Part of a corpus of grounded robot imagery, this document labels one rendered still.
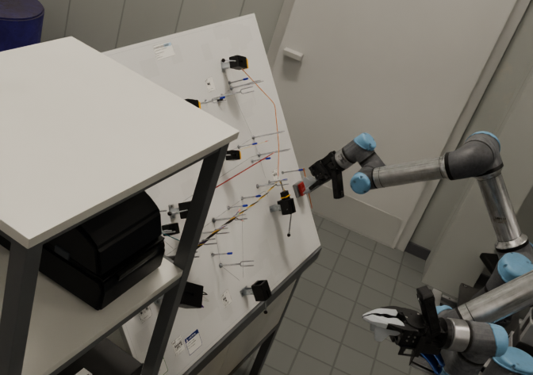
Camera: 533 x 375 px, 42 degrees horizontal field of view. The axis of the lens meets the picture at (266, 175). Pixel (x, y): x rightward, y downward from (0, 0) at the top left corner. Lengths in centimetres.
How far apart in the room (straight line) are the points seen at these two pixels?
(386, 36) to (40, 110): 316
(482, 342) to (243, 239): 112
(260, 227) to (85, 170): 146
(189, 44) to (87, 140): 118
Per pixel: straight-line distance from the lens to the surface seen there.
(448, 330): 168
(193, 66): 248
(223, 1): 463
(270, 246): 271
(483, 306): 186
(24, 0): 482
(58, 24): 527
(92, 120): 143
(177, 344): 227
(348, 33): 439
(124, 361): 194
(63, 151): 132
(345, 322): 411
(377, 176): 247
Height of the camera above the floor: 255
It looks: 30 degrees down
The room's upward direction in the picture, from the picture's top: 19 degrees clockwise
